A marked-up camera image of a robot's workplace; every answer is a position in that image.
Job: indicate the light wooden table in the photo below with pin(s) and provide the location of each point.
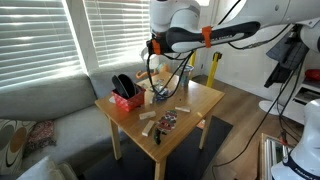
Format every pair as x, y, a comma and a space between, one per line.
190, 96

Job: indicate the small black toy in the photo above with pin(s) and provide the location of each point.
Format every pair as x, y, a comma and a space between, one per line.
157, 136

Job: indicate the orange octopus plush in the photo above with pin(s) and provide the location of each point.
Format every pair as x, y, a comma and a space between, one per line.
146, 74

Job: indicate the dark hanging jacket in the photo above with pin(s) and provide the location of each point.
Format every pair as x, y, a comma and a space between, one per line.
286, 56

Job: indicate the red object on shelf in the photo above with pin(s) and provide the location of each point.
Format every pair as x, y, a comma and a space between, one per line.
313, 74

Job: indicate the black plates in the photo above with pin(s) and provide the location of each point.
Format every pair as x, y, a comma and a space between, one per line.
125, 85

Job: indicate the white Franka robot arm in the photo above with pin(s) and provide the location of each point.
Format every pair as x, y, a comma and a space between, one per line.
186, 13

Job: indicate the patterned throw pillow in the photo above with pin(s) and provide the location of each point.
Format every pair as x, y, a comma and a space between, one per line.
13, 143

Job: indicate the clear plastic cup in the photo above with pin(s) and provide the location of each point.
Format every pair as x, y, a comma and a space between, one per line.
144, 55

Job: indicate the silver framed panel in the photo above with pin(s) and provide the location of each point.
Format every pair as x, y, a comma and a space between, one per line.
271, 156

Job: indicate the white window blind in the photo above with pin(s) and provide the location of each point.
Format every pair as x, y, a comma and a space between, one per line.
36, 36
116, 30

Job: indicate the orange label sticker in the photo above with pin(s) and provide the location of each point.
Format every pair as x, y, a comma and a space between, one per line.
200, 124

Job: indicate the dark blue small toy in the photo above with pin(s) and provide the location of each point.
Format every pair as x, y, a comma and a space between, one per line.
161, 94

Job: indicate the pale upright block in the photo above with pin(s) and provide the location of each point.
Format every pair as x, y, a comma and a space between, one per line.
149, 96

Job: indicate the red mesh basket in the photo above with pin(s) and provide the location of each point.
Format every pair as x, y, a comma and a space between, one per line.
128, 101

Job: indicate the white round stand base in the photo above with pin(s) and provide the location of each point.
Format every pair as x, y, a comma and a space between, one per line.
270, 108

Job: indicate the wooden block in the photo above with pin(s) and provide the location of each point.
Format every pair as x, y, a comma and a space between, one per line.
182, 109
147, 115
148, 128

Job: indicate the yellow pole black base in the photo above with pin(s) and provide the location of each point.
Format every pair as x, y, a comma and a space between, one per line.
192, 59
213, 68

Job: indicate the dark floor mat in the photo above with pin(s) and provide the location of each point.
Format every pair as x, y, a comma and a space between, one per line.
186, 160

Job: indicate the metal tumbler cup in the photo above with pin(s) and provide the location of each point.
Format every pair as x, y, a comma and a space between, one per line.
186, 76

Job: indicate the reddish floral cushion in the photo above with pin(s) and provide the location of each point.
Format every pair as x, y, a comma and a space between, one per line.
40, 136

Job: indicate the white shelf unit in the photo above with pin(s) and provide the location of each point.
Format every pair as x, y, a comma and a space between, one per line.
308, 91

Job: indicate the grey sofa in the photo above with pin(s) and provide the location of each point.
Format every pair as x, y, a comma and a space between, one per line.
60, 100

